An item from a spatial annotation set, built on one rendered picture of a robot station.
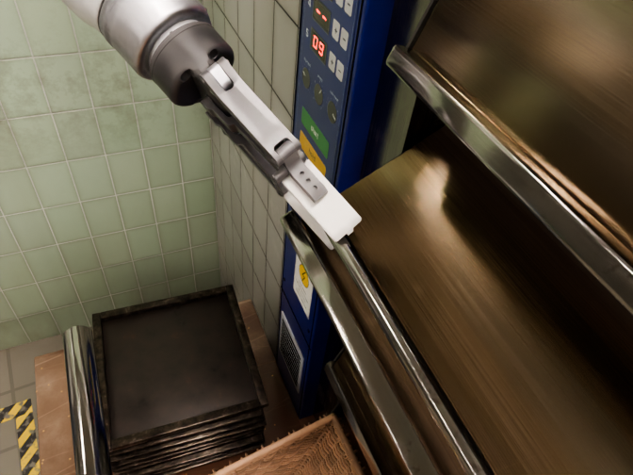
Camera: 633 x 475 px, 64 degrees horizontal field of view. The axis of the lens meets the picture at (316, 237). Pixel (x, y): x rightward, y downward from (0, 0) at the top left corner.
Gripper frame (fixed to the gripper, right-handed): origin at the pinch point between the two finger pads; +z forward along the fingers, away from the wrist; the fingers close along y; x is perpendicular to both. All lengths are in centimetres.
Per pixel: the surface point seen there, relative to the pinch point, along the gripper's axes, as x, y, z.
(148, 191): 19, 109, -52
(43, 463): 65, 62, -5
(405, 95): -14.3, 2.4, -3.5
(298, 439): 22, 43, 22
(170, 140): 3, 98, -55
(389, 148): -11.5, 8.2, -1.2
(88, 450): 30.3, 4.0, 2.1
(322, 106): -10.9, 14.2, -11.2
